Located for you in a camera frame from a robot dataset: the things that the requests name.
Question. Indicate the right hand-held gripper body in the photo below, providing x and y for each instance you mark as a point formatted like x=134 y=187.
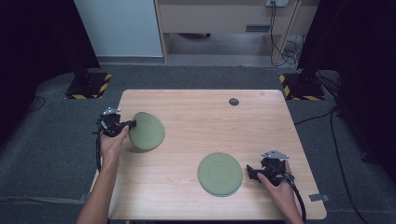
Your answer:
x=274 y=169

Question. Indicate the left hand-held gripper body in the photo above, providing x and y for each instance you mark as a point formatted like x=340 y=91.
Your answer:
x=110 y=124

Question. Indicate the green round plate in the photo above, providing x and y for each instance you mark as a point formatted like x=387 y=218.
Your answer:
x=148 y=131
x=219 y=172
x=221 y=195

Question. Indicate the person's right hand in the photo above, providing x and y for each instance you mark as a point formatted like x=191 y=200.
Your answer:
x=281 y=193

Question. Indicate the person's left hand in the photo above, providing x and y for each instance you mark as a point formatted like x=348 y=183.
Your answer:
x=112 y=149

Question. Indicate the black stand base hazard stripes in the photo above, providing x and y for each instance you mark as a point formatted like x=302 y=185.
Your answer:
x=300 y=88
x=88 y=85

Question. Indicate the grey tape strip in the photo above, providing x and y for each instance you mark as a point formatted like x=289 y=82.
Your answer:
x=319 y=197

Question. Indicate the grey table grommet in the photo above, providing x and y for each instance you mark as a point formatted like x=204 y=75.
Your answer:
x=233 y=101

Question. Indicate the white cabinet panel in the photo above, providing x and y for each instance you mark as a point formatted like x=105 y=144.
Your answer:
x=120 y=28

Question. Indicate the dark curtain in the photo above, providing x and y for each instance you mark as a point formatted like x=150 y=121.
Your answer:
x=37 y=46
x=358 y=62

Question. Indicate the grey power strip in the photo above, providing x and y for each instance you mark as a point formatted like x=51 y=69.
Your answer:
x=277 y=2

